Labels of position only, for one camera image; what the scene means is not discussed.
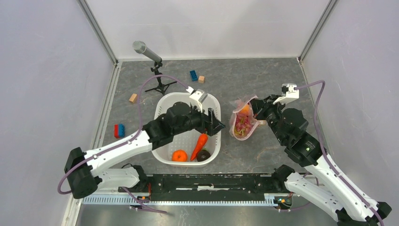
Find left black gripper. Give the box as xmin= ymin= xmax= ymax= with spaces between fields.
xmin=173 ymin=102 xmax=225 ymax=136

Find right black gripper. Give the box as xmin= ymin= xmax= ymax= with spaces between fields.
xmin=249 ymin=94 xmax=287 ymax=144

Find peach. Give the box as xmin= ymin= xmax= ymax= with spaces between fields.
xmin=239 ymin=104 xmax=252 ymax=115

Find orange carrot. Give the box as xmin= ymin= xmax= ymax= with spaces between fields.
xmin=190 ymin=134 xmax=208 ymax=161

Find clear zip top bag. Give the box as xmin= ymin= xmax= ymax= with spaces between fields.
xmin=229 ymin=95 xmax=261 ymax=141

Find purple grapes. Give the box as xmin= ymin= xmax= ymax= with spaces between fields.
xmin=234 ymin=114 xmax=253 ymax=136

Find white plastic basket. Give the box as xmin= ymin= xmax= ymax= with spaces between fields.
xmin=152 ymin=92 xmax=222 ymax=167

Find orange tangerine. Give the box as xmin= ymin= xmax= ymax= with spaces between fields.
xmin=171 ymin=149 xmax=188 ymax=162

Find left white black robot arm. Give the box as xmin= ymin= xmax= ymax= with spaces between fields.
xmin=59 ymin=102 xmax=225 ymax=199

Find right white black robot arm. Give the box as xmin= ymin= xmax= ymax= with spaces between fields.
xmin=250 ymin=95 xmax=392 ymax=226

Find dark avocado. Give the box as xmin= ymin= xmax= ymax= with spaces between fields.
xmin=196 ymin=149 xmax=211 ymax=162

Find small wooden cube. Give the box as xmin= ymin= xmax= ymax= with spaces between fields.
xmin=198 ymin=76 xmax=205 ymax=84

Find wooden block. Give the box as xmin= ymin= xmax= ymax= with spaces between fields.
xmin=129 ymin=93 xmax=138 ymax=104

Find red blue toy brick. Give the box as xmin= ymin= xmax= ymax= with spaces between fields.
xmin=114 ymin=123 xmax=125 ymax=138

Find grey microphone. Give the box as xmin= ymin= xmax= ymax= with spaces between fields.
xmin=132 ymin=40 xmax=162 ymax=63

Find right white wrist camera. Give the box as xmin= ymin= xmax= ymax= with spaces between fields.
xmin=273 ymin=83 xmax=299 ymax=105

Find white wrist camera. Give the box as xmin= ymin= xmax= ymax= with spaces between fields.
xmin=186 ymin=86 xmax=208 ymax=113
xmin=273 ymin=83 xmax=299 ymax=105

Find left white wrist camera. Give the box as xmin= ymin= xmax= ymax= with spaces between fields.
xmin=186 ymin=86 xmax=208 ymax=113

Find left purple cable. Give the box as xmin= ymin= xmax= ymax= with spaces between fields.
xmin=57 ymin=74 xmax=192 ymax=195

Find purple cable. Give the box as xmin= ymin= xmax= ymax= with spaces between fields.
xmin=296 ymin=80 xmax=385 ymax=226
xmin=57 ymin=74 xmax=192 ymax=195

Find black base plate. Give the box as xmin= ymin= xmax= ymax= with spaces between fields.
xmin=128 ymin=173 xmax=289 ymax=202

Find white cable duct rail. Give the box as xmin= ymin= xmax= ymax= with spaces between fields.
xmin=81 ymin=194 xmax=278 ymax=207

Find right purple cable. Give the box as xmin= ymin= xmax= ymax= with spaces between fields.
xmin=296 ymin=80 xmax=385 ymax=226

